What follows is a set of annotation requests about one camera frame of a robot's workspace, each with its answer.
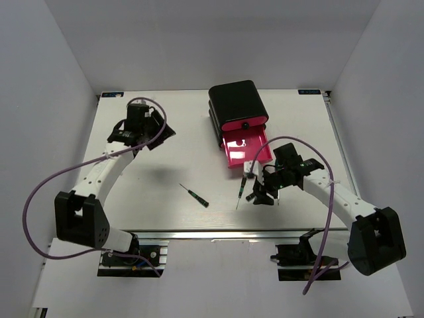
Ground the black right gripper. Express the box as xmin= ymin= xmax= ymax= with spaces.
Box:
xmin=253 ymin=168 xmax=290 ymax=206

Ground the small black green screwdriver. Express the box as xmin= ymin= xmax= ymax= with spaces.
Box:
xmin=180 ymin=184 xmax=209 ymax=208
xmin=246 ymin=193 xmax=255 ymax=202
xmin=236 ymin=176 xmax=247 ymax=209

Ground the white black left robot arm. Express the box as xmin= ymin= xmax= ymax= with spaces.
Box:
xmin=54 ymin=97 xmax=175 ymax=264

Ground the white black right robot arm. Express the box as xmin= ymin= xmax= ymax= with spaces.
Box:
xmin=244 ymin=143 xmax=406 ymax=276

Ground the blue label sticker left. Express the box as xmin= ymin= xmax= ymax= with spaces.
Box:
xmin=101 ymin=91 xmax=124 ymax=98

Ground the blue label sticker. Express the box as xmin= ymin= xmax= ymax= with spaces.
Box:
xmin=297 ymin=89 xmax=321 ymax=95
xmin=101 ymin=91 xmax=124 ymax=98

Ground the black drawer cabinet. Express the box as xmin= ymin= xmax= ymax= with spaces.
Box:
xmin=208 ymin=79 xmax=269 ymax=148

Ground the blue label sticker right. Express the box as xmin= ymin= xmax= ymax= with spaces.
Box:
xmin=297 ymin=89 xmax=321 ymax=95

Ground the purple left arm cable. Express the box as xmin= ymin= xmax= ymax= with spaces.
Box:
xmin=22 ymin=97 xmax=168 ymax=278

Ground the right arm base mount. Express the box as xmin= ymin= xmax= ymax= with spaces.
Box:
xmin=270 ymin=229 xmax=341 ymax=282

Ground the aluminium front rail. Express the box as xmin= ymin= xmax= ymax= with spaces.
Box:
xmin=61 ymin=228 xmax=355 ymax=242

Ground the aluminium rail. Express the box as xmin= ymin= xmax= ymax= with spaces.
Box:
xmin=321 ymin=91 xmax=360 ymax=195
xmin=61 ymin=228 xmax=355 ymax=242

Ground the aluminium right side rail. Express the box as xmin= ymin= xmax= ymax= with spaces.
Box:
xmin=321 ymin=91 xmax=360 ymax=195

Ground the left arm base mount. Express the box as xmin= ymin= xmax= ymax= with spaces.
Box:
xmin=97 ymin=234 xmax=168 ymax=278

